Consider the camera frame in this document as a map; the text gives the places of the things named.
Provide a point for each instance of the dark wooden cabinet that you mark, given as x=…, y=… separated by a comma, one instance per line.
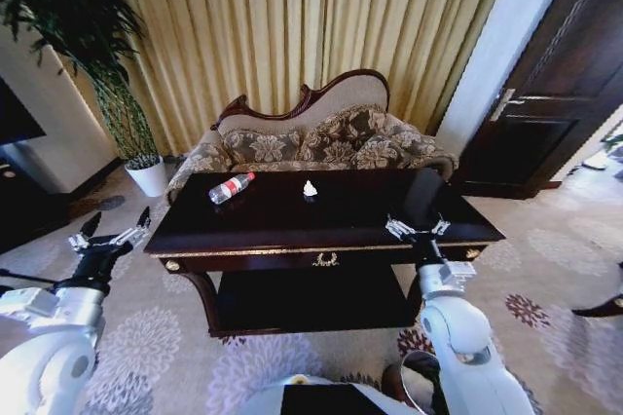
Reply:
x=24, y=205

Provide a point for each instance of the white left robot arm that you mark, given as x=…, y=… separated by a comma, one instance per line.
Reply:
x=44, y=351

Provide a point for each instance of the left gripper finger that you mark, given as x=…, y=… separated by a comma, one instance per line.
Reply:
x=87, y=230
x=142, y=222

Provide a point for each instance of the dark wooden door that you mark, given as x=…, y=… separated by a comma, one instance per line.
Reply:
x=550, y=84

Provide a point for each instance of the clear plastic bottle red label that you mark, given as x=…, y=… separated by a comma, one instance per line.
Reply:
x=231, y=188

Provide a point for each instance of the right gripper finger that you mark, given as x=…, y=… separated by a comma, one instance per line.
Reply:
x=440, y=227
x=399, y=228

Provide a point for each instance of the crumpled white tissue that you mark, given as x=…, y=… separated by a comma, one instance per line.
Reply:
x=309, y=188

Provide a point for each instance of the dark wooden coffee table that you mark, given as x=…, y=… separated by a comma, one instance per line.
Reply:
x=311, y=235

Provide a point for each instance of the white plant pot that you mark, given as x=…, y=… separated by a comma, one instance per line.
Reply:
x=146, y=176

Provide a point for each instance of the dark round trash bin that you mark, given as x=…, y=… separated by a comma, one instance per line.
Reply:
x=416, y=381

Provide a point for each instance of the black rounded object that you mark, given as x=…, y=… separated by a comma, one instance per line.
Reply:
x=424, y=193

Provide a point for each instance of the yellow pleated curtain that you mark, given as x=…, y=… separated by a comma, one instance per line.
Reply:
x=302, y=30

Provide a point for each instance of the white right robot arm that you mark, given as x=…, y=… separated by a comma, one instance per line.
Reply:
x=462, y=337

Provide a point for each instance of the black television screen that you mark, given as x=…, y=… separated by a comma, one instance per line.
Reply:
x=14, y=115

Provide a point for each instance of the floral patterned cushion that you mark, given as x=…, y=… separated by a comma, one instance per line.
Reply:
x=394, y=149
x=263, y=147
x=345, y=130

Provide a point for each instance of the beige carved wooden sofa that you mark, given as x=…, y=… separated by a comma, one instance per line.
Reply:
x=340, y=108

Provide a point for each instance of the tall green bamboo plant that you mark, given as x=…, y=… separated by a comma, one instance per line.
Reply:
x=83, y=30

